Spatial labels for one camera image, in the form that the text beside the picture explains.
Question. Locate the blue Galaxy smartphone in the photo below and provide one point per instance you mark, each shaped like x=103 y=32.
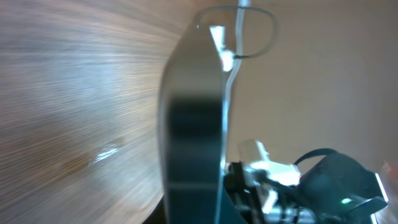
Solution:
x=192 y=128

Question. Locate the white power strip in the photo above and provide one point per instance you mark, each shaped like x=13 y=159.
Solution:
x=226 y=56

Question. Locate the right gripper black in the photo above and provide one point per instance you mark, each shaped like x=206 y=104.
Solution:
x=251 y=196

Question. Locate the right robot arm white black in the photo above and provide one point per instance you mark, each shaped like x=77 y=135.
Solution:
x=322 y=186

